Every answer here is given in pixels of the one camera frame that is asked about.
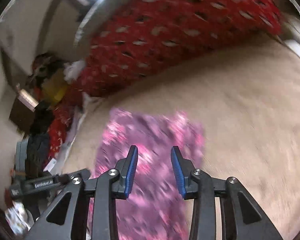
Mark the red patterned pillow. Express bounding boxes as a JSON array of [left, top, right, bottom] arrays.
[[65, 0, 283, 98]]

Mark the yellow bag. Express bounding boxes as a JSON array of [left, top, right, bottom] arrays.
[[42, 69, 68, 105]]

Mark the white papers stack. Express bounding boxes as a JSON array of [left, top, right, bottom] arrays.
[[43, 92, 103, 176]]

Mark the purple floral cloth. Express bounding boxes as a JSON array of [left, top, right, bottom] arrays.
[[92, 108, 204, 239]]

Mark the beige plush blanket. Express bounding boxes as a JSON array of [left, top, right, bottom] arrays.
[[63, 34, 300, 239]]

